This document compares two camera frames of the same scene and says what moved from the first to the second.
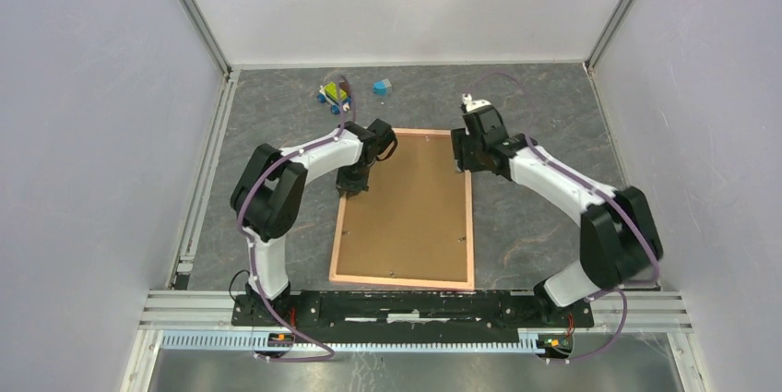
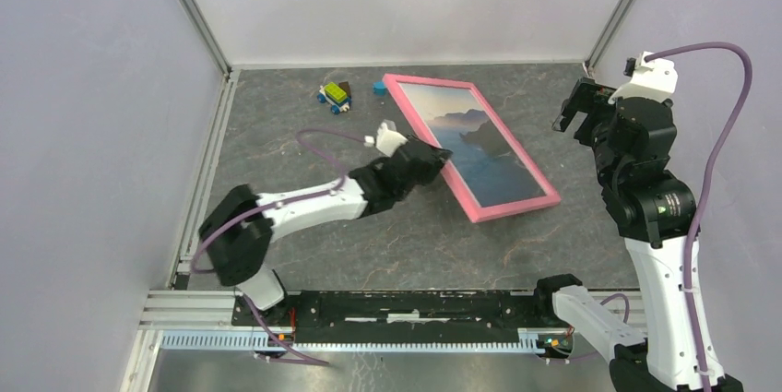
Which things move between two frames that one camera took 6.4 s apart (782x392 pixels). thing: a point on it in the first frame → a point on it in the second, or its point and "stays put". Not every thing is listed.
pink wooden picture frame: [468, 285] → [459, 188]
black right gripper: [461, 139] → [589, 97]
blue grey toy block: [381, 88] stays put
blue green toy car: [336, 95] stays put
